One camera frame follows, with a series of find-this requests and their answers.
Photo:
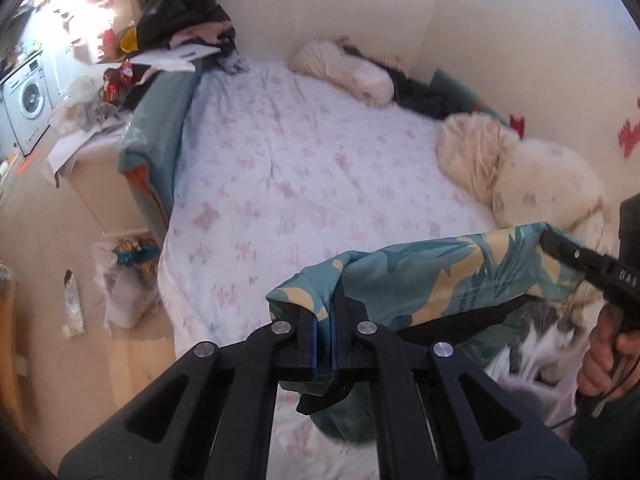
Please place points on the grey white tabby cat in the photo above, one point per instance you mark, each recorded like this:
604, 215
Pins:
547, 347

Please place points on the teal yellow leaf-print shorts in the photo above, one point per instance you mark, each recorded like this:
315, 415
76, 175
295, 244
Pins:
393, 283

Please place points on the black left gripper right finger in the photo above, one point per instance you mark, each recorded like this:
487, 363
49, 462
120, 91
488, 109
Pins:
429, 410

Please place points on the beige cabinet beside bed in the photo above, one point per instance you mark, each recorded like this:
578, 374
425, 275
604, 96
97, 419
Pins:
88, 164

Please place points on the person's right hand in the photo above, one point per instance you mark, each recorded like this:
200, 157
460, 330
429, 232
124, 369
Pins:
594, 377

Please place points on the white plastic bag on floor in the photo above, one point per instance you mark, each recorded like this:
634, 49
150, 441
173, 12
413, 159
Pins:
126, 274

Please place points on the cream yellow duvet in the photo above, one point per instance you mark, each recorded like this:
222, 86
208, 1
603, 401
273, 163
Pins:
532, 187

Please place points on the white floral bed sheet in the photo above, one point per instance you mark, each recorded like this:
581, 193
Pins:
277, 172

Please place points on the cream white pillow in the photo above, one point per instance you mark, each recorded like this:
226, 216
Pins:
325, 60

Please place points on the black garment by wall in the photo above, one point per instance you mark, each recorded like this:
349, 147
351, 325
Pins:
438, 99

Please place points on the white washing machine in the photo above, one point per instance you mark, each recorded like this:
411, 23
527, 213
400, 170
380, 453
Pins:
26, 98

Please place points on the dark clothes pile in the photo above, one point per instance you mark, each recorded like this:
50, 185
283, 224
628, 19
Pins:
172, 23

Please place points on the dark green right sleeve forearm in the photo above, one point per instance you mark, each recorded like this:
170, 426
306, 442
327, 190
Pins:
609, 444

